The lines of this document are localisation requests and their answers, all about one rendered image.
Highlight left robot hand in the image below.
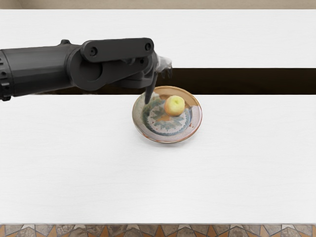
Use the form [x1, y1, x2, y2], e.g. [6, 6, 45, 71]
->
[144, 55, 173, 105]

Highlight patterned ceramic plate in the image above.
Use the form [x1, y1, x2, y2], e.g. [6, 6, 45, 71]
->
[132, 85, 204, 145]

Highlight yellow-red apple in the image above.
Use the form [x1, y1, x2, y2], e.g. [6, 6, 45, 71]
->
[164, 95, 186, 117]

